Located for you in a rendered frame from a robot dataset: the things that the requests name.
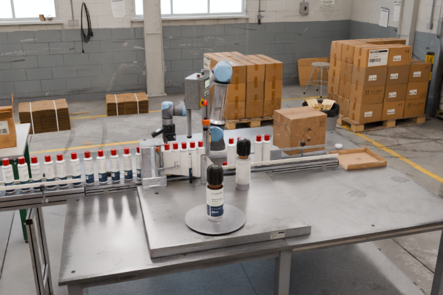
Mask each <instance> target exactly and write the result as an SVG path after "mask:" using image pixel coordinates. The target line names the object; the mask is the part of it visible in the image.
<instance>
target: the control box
mask: <svg viewBox="0 0 443 295"><path fill-rule="evenodd" d="M197 74H200V73H194V74H192V75H190V76H188V77H186V78H185V108H186V109H192V110H200V109H201V108H203V107H204V106H203V105H202V101H204V100H206V101H207V104H209V103H210V94H209V95H207V96H206V97H204V91H206V90H207V89H209V88H210V87H209V86H208V87H207V88H206V89H204V80H205V79H207V78H209V77H210V75H208V74H205V76H200V78H197V77H196V75H197ZM200 75H201V74H200Z"/></svg>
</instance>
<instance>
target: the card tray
mask: <svg viewBox="0 0 443 295"><path fill-rule="evenodd" d="M337 153H338V154H339V155H338V157H336V158H338V160H339V165H341V166H342V167H343V168H344V169H345V170H347V171H349V170H355V169H365V168H372V167H383V166H387V160H386V159H385V158H383V157H381V156H379V155H378V154H377V153H375V152H373V151H372V150H370V149H369V148H367V147H359V148H353V149H341V150H334V151H329V154H337Z"/></svg>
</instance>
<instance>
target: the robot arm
mask: <svg viewBox="0 0 443 295"><path fill-rule="evenodd" d="M232 74H233V71H232V66H231V64H230V62H228V61H224V60H223V61H219V62H218V63H217V64H216V65H215V67H214V68H213V69H212V70H211V71H210V88H211V87H212V86H213V85H215V88H214V98H213V104H212V114H211V117H210V131H211V143H210V151H222V150H224V149H225V141H224V138H223V135H224V133H223V132H224V127H225V121H224V118H223V116H224V111H225V102H226V96H227V87H228V85H230V83H231V76H232ZM173 116H182V117H186V116H187V110H186V109H185V98H184V99H182V100H181V101H180V102H179V104H178V105H173V103H172V102H170V101H164V102H163V103H162V127H161V128H159V129H157V130H156V131H154V132H152V133H151V135H152V137H153V138H155V137H156V136H158V135H160V134H161V133H162V140H163V142H164V144H169V145H170V149H173V146H172V145H171V143H170V142H171V141H176V133H175V124H174V123H173ZM174 136H175V137H174Z"/></svg>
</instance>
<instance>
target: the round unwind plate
mask: <svg viewBox="0 0 443 295"><path fill-rule="evenodd" d="M223 215H224V218H223V219H222V220H221V221H216V222H214V221H209V220H208V219H207V218H206V216H207V214H206V204H203V205H199V206H196V207H194V208H192V209H191V210H190V211H188V213H187V214H186V215H185V222H186V224H187V225H188V226H189V227H190V228H192V229H193V230H195V231H198V232H201V233H205V234H225V233H228V232H232V231H234V230H237V229H238V228H240V227H241V226H242V225H243V224H244V222H245V214H244V213H243V212H242V211H241V210H240V209H239V208H237V207H235V206H232V205H228V204H224V214H223Z"/></svg>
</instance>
